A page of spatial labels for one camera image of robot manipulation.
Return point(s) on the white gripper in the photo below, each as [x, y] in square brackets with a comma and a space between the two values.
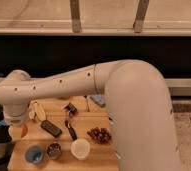
[14, 122]

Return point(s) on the orange apple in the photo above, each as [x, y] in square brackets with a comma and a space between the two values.
[24, 130]

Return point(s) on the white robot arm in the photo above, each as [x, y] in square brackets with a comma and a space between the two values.
[137, 100]

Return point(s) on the blue plastic cup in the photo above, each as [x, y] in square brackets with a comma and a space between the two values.
[34, 154]

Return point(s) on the small metal cup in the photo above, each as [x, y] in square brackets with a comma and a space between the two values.
[54, 150]

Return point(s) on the white paper cup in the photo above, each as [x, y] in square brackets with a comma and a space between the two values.
[80, 148]

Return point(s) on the yellow banana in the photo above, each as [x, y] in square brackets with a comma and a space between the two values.
[36, 110]

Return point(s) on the black rectangular block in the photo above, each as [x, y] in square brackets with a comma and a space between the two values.
[51, 128]

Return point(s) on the black dish brush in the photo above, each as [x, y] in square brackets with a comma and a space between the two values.
[70, 110]

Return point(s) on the bunch of dark grapes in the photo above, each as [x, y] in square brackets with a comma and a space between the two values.
[100, 135]

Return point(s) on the blue sponge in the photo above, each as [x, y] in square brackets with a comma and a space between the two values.
[98, 99]

